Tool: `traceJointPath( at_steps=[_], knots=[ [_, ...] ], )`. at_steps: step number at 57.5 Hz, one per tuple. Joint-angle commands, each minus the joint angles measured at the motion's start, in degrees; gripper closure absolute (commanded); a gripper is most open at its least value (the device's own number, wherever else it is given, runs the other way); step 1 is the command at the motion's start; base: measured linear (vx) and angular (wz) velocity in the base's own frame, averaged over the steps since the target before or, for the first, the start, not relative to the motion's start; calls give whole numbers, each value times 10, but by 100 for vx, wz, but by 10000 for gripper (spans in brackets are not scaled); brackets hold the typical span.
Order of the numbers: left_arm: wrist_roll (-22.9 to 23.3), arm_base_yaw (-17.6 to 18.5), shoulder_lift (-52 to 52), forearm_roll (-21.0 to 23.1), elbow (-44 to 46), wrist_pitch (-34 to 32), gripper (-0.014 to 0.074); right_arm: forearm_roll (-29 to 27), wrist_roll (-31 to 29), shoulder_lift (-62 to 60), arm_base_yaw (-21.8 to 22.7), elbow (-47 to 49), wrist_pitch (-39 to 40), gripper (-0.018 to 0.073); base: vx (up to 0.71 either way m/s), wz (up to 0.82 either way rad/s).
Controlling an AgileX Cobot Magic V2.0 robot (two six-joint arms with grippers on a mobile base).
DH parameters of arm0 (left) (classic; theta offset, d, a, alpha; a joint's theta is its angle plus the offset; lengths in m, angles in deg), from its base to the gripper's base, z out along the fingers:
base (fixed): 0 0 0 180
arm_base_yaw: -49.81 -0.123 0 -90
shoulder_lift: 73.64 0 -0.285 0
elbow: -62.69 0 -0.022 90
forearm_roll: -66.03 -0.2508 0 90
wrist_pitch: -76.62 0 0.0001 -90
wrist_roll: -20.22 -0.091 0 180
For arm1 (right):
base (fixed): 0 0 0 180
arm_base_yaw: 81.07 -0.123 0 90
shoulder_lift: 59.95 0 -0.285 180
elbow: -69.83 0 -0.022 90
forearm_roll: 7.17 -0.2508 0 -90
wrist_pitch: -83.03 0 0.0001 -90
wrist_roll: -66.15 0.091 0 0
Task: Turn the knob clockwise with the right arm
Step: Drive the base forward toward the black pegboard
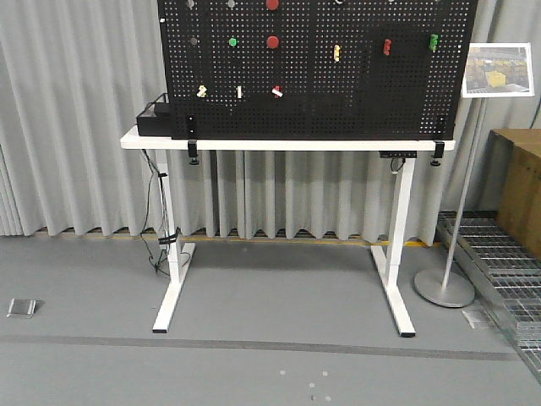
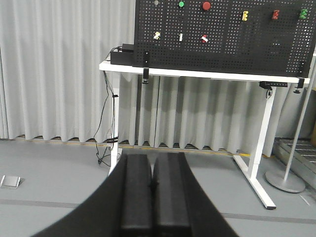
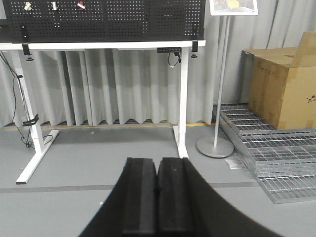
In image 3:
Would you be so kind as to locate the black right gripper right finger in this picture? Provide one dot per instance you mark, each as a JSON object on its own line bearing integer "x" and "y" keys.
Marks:
{"x": 189, "y": 207}

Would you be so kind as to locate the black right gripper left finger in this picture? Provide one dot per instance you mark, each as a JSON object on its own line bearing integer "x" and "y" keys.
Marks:
{"x": 130, "y": 208}

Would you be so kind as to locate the silver sign stand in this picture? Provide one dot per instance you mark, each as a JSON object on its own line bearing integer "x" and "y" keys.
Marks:
{"x": 215, "y": 146}

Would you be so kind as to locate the metal floor grating stack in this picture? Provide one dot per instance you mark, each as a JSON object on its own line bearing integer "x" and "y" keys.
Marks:
{"x": 283, "y": 162}

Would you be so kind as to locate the white height-adjustable desk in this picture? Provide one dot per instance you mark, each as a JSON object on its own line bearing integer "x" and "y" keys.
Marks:
{"x": 42, "y": 145}

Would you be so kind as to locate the grey curtain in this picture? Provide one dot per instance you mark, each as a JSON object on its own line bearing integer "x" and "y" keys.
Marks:
{"x": 110, "y": 85}

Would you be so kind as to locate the brown cardboard box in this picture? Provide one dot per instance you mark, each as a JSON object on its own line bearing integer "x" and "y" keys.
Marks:
{"x": 283, "y": 86}

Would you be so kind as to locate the black desk control panel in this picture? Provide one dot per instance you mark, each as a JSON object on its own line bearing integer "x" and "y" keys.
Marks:
{"x": 168, "y": 50}

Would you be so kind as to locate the black right panel clamp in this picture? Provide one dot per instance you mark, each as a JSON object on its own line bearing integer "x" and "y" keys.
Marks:
{"x": 194, "y": 38}

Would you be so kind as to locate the black panel clamp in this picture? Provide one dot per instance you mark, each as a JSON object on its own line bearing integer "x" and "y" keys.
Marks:
{"x": 194, "y": 38}
{"x": 26, "y": 41}

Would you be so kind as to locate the black left panel clamp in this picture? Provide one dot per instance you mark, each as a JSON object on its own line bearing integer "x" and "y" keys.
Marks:
{"x": 26, "y": 41}

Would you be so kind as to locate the black perforated pegboard panel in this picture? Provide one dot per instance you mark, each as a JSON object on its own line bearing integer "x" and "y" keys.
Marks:
{"x": 105, "y": 20}

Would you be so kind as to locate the red white switch block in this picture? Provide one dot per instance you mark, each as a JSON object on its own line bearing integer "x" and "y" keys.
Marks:
{"x": 81, "y": 5}

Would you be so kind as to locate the white green switch block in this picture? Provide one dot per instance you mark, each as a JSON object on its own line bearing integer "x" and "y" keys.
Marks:
{"x": 54, "y": 6}

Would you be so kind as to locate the white yellow switch block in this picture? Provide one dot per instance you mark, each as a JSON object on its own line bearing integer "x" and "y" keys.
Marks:
{"x": 28, "y": 6}

